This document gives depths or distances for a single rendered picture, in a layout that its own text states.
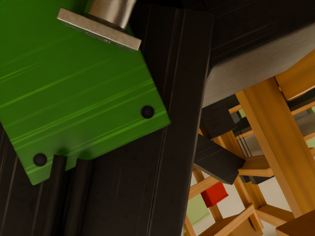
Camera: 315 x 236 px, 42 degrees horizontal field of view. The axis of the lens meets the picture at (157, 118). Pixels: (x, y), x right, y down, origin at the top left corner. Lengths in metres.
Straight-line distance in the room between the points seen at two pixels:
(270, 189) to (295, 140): 8.45
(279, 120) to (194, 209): 2.75
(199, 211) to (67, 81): 3.57
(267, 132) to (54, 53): 0.84
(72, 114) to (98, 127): 0.02
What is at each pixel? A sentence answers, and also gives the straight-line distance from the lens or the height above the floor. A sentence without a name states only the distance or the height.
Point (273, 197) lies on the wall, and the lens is 9.58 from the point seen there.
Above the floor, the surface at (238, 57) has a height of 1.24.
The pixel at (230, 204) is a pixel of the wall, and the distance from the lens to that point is 9.39.
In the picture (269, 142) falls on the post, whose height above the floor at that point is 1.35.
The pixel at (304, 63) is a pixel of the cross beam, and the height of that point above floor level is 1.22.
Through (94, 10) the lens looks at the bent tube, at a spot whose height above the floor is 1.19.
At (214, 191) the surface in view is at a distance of 4.10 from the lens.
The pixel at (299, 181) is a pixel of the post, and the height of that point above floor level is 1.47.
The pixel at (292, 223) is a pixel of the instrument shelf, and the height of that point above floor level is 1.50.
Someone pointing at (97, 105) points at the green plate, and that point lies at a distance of 0.31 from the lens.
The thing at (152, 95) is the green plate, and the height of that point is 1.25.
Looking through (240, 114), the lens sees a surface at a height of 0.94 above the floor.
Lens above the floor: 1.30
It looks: 7 degrees down
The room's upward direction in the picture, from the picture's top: 156 degrees clockwise
